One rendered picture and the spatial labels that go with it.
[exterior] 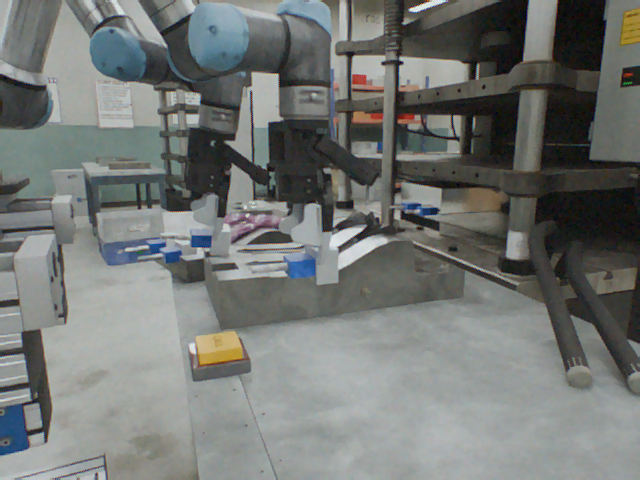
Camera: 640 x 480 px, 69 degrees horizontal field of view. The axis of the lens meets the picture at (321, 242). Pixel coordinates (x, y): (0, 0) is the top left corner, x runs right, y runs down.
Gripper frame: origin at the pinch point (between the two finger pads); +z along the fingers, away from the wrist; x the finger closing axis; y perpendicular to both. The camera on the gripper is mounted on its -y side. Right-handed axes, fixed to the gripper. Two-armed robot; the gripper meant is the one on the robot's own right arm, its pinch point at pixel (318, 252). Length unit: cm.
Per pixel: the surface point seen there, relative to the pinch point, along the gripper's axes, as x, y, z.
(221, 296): -10.0, 14.0, 9.0
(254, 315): -10.0, 8.5, 13.2
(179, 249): -44.3, 19.0, 8.2
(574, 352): 22.5, -29.7, 11.5
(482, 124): -141, -141, -24
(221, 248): -26.7, 11.5, 4.6
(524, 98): -24, -60, -26
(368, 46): -128, -68, -56
